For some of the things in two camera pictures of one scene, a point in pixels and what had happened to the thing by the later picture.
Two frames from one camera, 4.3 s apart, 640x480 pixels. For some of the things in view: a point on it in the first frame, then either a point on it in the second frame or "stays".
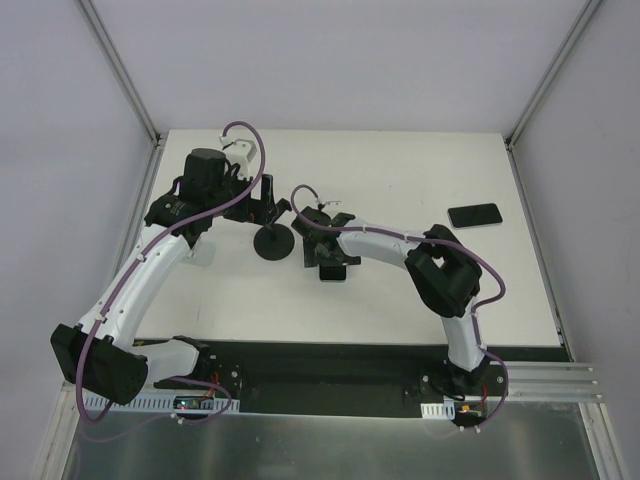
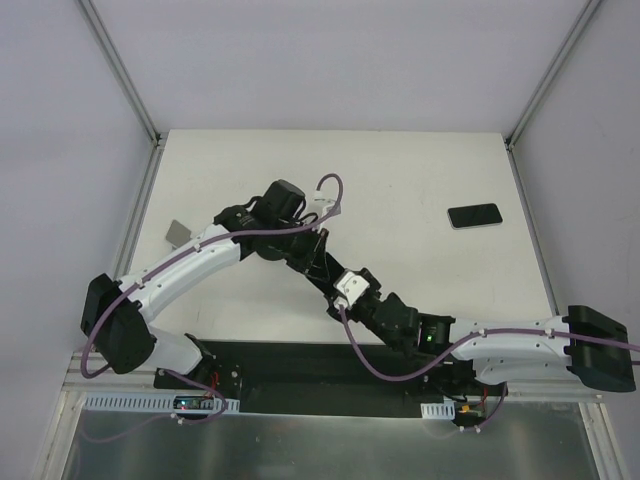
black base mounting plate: (335, 380) stays
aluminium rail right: (549, 382) stays
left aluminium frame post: (104, 38) stays
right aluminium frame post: (515, 131) stays
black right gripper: (316, 240) -> (335, 293)
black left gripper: (265, 198) -> (304, 254)
